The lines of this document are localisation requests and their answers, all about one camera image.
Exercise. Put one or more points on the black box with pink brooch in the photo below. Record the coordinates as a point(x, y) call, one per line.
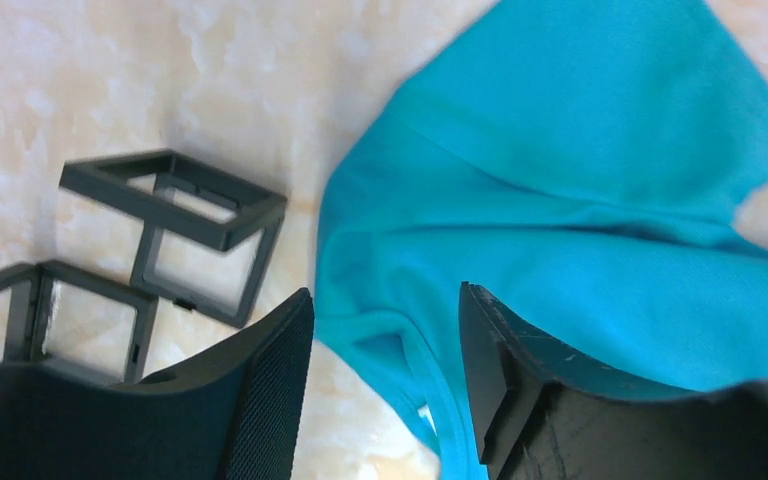
point(66, 317)

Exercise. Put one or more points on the teal t-shirt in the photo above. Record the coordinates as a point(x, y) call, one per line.
point(583, 161)

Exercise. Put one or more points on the black box with grey brooch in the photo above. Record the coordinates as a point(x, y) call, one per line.
point(171, 192)

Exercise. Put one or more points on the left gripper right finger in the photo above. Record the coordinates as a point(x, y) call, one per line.
point(541, 409)

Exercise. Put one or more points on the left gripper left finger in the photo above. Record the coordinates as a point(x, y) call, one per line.
point(230, 412)

